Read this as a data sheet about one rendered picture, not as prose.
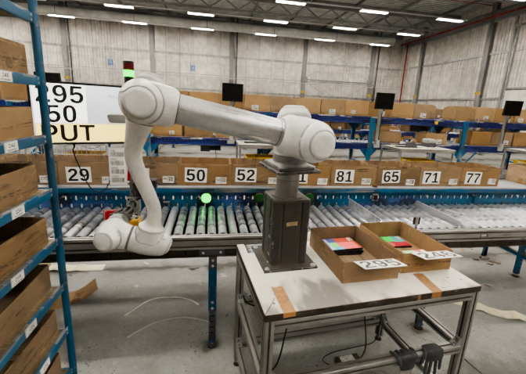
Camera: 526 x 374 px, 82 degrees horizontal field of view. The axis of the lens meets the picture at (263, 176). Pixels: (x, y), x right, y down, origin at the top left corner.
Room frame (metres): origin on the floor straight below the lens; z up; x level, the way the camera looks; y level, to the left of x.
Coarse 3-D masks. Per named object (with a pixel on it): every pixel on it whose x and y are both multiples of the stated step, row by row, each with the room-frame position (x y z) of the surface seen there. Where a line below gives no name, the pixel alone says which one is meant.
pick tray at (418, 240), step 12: (372, 228) 1.67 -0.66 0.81; (384, 228) 1.69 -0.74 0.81; (396, 228) 1.71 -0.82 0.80; (408, 228) 1.66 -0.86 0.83; (384, 240) 1.42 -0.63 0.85; (408, 240) 1.64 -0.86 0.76; (420, 240) 1.55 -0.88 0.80; (432, 240) 1.48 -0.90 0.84; (396, 252) 1.33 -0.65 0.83; (408, 264) 1.29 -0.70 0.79; (420, 264) 1.31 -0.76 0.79; (432, 264) 1.32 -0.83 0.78; (444, 264) 1.34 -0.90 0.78
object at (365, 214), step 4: (352, 200) 2.24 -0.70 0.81; (348, 204) 2.29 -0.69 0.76; (352, 204) 2.23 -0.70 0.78; (356, 204) 2.17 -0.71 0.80; (352, 208) 2.22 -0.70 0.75; (356, 208) 2.16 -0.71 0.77; (360, 208) 2.11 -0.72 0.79; (364, 208) 2.05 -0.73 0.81; (356, 212) 2.16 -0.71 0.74; (360, 212) 2.10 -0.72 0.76; (364, 212) 2.05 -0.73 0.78; (368, 212) 2.00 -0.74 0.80; (360, 216) 2.09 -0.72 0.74; (364, 216) 2.04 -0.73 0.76; (368, 216) 1.99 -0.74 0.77; (372, 216) 1.94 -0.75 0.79; (368, 220) 1.98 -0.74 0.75; (372, 220) 1.94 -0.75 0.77; (376, 220) 1.88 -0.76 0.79; (380, 220) 1.85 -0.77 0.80
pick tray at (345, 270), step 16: (320, 240) 1.41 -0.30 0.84; (368, 240) 1.49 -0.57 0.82; (320, 256) 1.40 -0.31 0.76; (336, 256) 1.25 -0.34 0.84; (352, 256) 1.42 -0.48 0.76; (368, 256) 1.43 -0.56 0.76; (384, 256) 1.35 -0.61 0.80; (336, 272) 1.23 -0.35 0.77; (352, 272) 1.19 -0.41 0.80; (368, 272) 1.20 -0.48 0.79; (384, 272) 1.22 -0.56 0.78
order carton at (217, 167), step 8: (184, 160) 2.43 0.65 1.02; (192, 160) 2.44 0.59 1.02; (200, 160) 2.46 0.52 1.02; (208, 160) 2.47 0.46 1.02; (216, 160) 2.48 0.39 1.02; (224, 160) 2.49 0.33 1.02; (184, 168) 2.15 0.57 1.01; (208, 168) 2.18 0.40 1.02; (216, 168) 2.19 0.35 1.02; (224, 168) 2.20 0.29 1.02; (184, 176) 2.15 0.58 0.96; (208, 176) 2.18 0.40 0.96; (216, 176) 2.19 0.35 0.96; (224, 176) 2.20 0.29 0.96; (184, 184) 2.15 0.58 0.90; (192, 184) 2.16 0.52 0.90; (200, 184) 2.17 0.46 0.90; (208, 184) 2.18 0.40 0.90; (216, 184) 2.20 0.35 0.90; (224, 184) 2.21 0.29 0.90
